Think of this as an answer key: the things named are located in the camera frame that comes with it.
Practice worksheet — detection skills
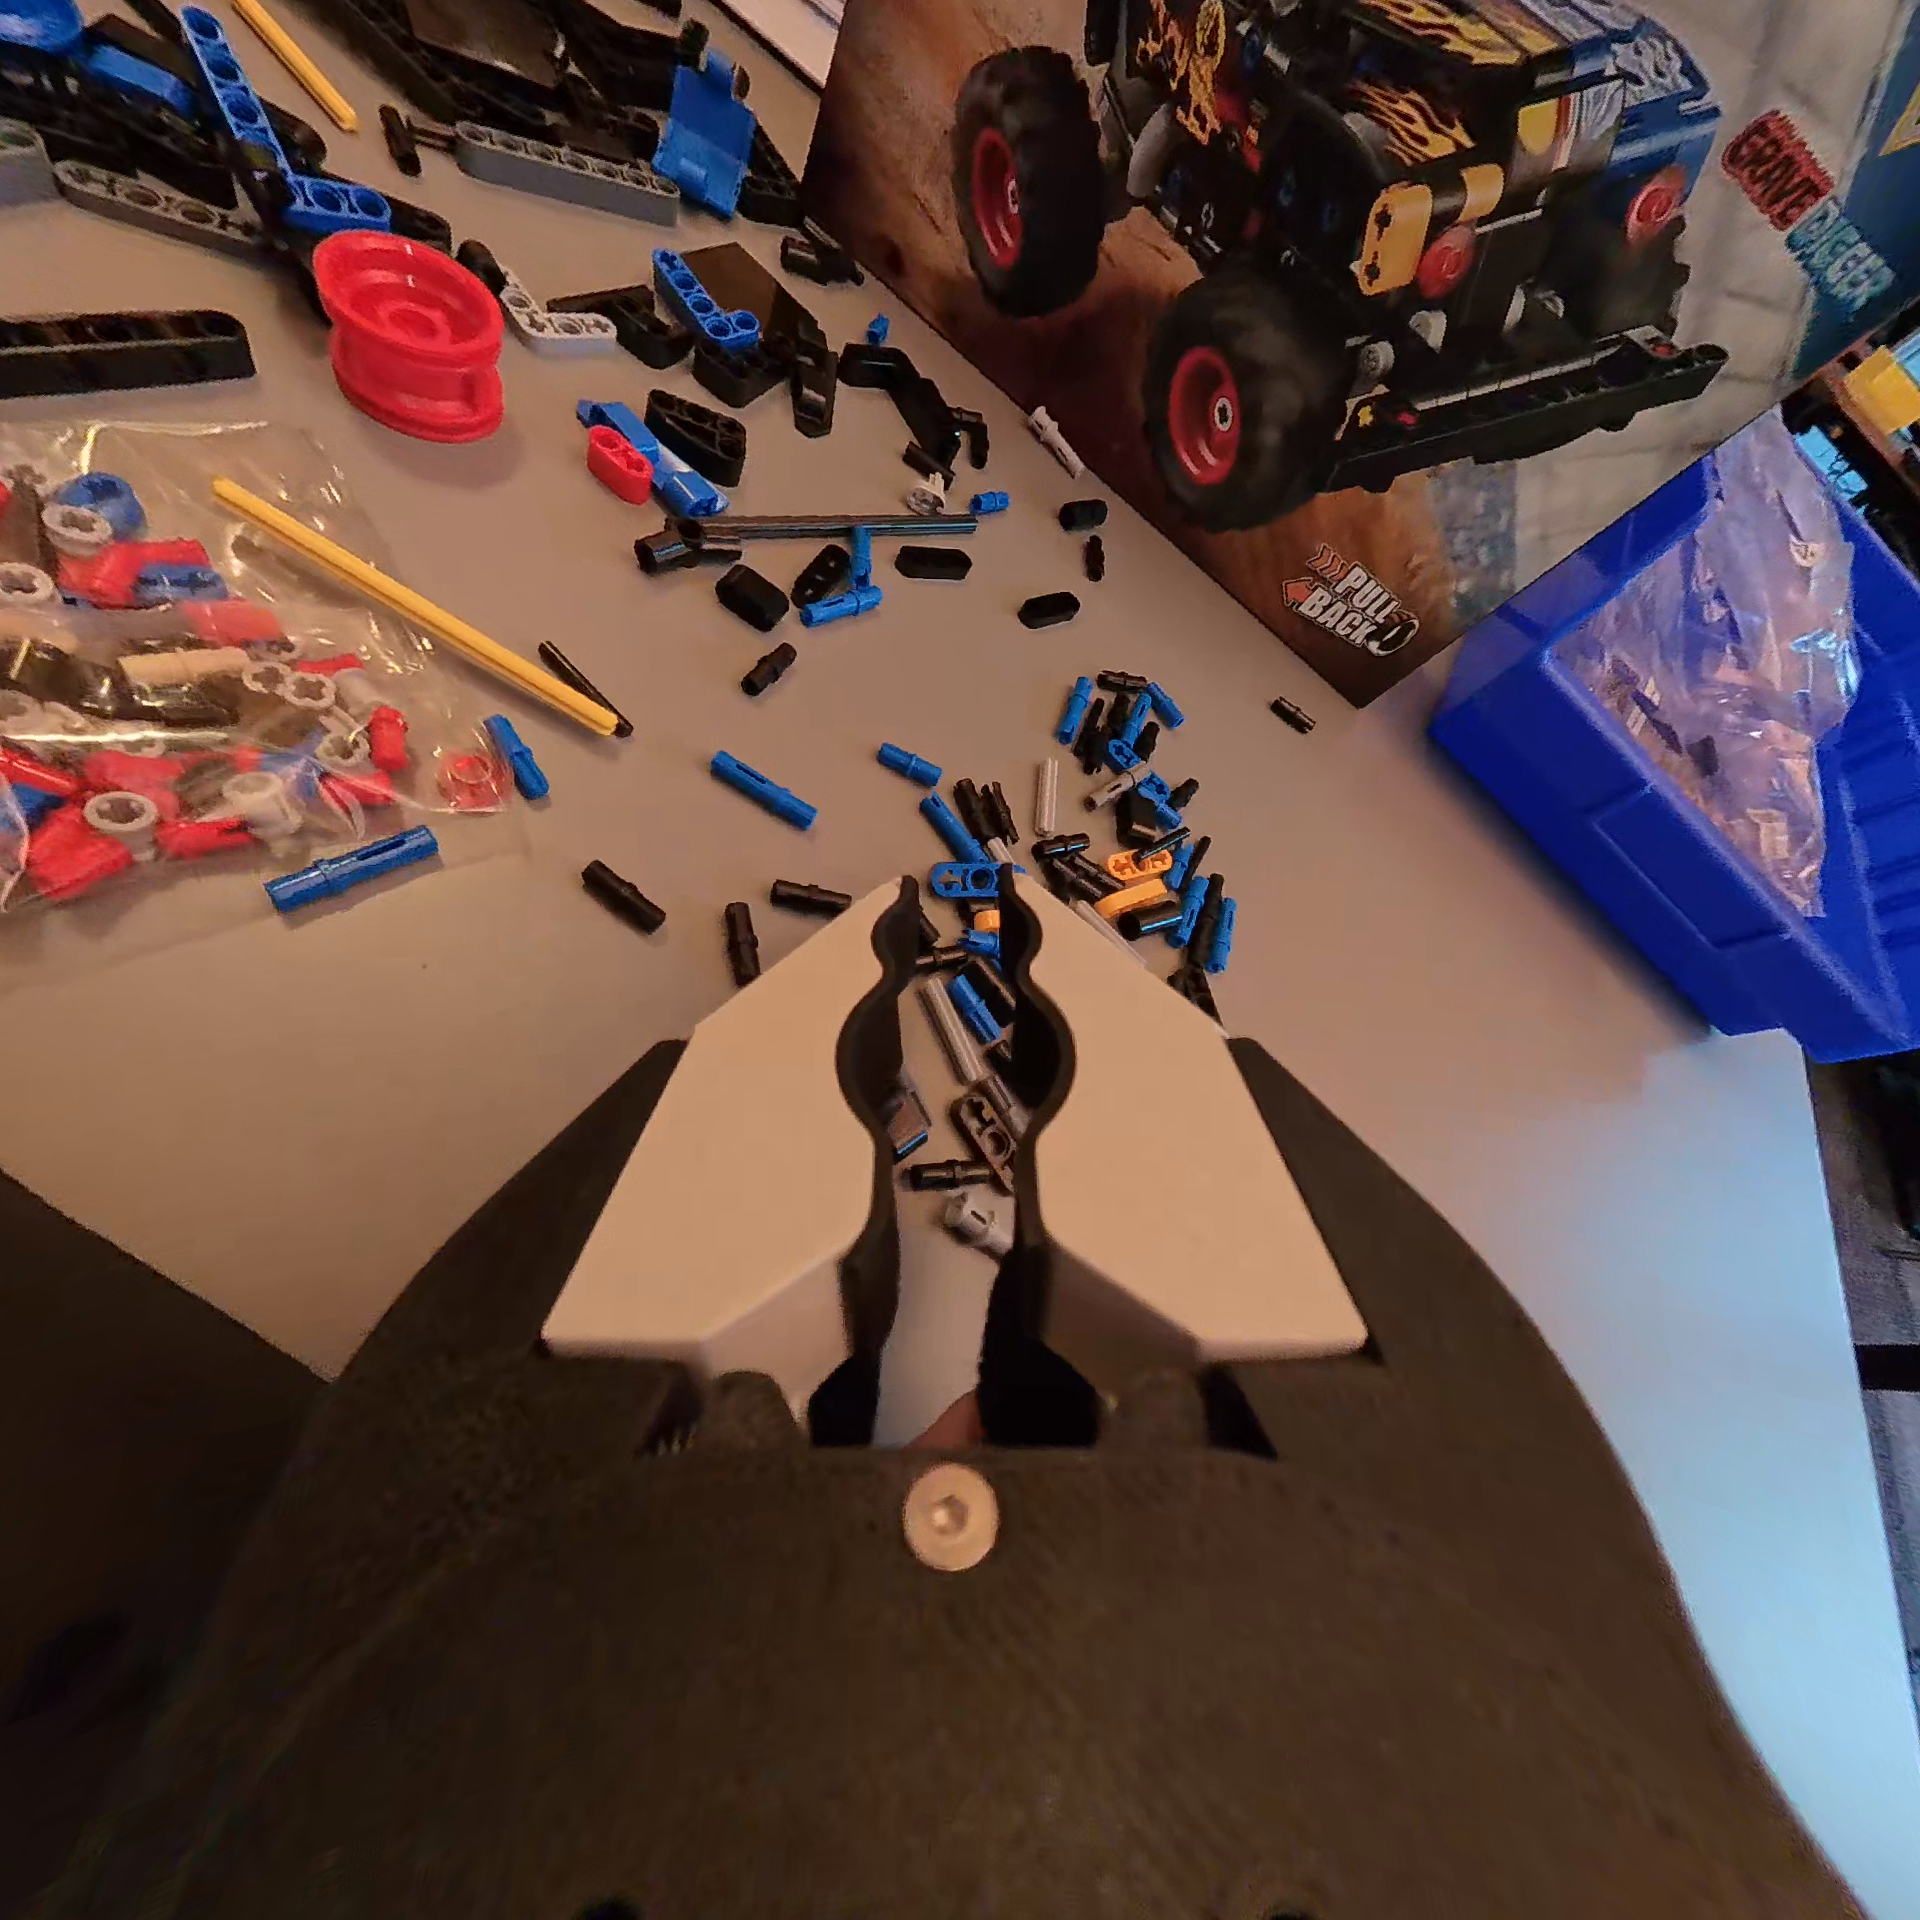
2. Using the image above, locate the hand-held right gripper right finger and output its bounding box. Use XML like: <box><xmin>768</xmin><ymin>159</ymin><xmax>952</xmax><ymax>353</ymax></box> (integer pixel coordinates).
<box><xmin>980</xmin><ymin>866</ymin><xmax>1372</xmax><ymax>1448</ymax></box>

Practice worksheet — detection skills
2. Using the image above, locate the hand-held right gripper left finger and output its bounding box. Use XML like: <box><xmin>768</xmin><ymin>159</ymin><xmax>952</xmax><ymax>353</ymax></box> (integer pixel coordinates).
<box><xmin>540</xmin><ymin>872</ymin><xmax>924</xmax><ymax>1448</ymax></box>

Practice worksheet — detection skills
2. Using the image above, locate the clear plastic bag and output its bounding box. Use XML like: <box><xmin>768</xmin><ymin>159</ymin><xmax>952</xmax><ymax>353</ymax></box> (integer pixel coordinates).
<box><xmin>1550</xmin><ymin>412</ymin><xmax>1872</xmax><ymax>916</ymax></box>

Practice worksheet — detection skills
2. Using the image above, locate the pile of black toy beams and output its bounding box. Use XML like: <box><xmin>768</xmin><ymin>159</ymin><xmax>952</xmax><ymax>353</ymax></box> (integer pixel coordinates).
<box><xmin>0</xmin><ymin>0</ymin><xmax>847</xmax><ymax>260</ymax></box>

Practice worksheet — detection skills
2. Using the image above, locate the pile of small connector pins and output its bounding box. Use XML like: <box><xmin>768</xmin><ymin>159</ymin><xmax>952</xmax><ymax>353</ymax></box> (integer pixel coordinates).
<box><xmin>579</xmin><ymin>665</ymin><xmax>1244</xmax><ymax>1263</ymax></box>

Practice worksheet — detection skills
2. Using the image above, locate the thin short black axle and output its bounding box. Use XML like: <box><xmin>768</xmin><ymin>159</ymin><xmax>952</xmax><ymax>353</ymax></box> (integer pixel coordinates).
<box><xmin>537</xmin><ymin>639</ymin><xmax>637</xmax><ymax>740</ymax></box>

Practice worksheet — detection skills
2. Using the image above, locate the blue plastic bin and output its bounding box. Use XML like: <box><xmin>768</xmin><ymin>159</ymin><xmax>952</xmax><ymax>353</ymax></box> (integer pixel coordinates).
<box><xmin>1423</xmin><ymin>448</ymin><xmax>1920</xmax><ymax>1069</ymax></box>

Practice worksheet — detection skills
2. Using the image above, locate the blue connector pin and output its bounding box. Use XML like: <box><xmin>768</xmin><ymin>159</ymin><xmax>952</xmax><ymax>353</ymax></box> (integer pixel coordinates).
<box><xmin>796</xmin><ymin>525</ymin><xmax>886</xmax><ymax>631</ymax></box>

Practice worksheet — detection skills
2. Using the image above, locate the long yellow axle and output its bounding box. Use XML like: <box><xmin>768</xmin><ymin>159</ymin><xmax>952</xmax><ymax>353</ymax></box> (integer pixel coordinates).
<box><xmin>210</xmin><ymin>472</ymin><xmax>628</xmax><ymax>740</ymax></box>

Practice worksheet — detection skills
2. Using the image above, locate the black toy set box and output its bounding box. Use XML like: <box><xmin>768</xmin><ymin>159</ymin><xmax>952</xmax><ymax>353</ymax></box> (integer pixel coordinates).
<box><xmin>799</xmin><ymin>0</ymin><xmax>1920</xmax><ymax>710</ymax></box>

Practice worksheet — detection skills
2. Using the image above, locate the black dimpled pad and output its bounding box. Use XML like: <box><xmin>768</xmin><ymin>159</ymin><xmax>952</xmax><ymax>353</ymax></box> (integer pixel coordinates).
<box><xmin>0</xmin><ymin>1165</ymin><xmax>328</xmax><ymax>1920</ymax></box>

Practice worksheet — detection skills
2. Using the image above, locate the blue curved slope piece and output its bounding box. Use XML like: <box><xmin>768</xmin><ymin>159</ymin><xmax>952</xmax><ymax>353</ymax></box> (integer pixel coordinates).
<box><xmin>576</xmin><ymin>394</ymin><xmax>735</xmax><ymax>523</ymax></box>

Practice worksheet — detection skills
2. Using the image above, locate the clear bag of mixed parts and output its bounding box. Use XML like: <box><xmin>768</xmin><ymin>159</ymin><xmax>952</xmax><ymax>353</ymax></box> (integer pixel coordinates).
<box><xmin>0</xmin><ymin>419</ymin><xmax>529</xmax><ymax>932</ymax></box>

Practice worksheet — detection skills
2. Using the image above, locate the light grey cross-hole L-beam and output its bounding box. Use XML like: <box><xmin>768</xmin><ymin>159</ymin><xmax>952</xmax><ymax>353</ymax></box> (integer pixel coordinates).
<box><xmin>492</xmin><ymin>269</ymin><xmax>620</xmax><ymax>359</ymax></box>

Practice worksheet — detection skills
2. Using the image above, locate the small blue L-beam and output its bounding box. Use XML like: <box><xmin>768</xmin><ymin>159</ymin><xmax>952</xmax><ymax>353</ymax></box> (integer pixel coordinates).
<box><xmin>650</xmin><ymin>243</ymin><xmax>765</xmax><ymax>357</ymax></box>

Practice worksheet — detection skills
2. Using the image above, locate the black flat square tile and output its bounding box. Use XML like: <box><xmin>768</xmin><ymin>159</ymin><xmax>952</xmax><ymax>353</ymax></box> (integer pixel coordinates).
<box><xmin>683</xmin><ymin>239</ymin><xmax>829</xmax><ymax>372</ymax></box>

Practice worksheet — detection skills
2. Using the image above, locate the red toy wheel hub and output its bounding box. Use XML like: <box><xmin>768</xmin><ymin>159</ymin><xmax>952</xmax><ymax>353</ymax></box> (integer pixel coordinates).
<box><xmin>309</xmin><ymin>226</ymin><xmax>511</xmax><ymax>451</ymax></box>

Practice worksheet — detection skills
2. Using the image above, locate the long black beam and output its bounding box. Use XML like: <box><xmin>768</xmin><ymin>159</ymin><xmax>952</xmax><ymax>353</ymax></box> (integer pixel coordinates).
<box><xmin>0</xmin><ymin>308</ymin><xmax>263</xmax><ymax>406</ymax></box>

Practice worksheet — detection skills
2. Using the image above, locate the grey seven-hole beam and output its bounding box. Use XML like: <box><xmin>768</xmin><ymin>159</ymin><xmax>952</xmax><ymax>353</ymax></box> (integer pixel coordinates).
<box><xmin>448</xmin><ymin>116</ymin><xmax>686</xmax><ymax>233</ymax></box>

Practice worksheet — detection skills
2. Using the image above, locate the dark grey long beam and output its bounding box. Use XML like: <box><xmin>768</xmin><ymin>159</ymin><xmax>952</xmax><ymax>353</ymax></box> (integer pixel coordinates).
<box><xmin>0</xmin><ymin>121</ymin><xmax>273</xmax><ymax>254</ymax></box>

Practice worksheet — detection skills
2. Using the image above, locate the blue angled beam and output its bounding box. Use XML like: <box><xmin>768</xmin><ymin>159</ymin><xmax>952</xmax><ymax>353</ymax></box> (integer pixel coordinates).
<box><xmin>180</xmin><ymin>3</ymin><xmax>396</xmax><ymax>240</ymax></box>

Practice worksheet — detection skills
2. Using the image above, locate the short yellow axle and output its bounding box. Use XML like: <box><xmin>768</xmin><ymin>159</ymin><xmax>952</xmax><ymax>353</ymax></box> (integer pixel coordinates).
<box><xmin>231</xmin><ymin>0</ymin><xmax>364</xmax><ymax>132</ymax></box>

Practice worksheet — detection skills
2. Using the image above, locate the blue fender bracket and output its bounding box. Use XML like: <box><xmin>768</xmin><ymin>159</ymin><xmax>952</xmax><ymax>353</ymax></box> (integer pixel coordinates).
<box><xmin>650</xmin><ymin>53</ymin><xmax>758</xmax><ymax>226</ymax></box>

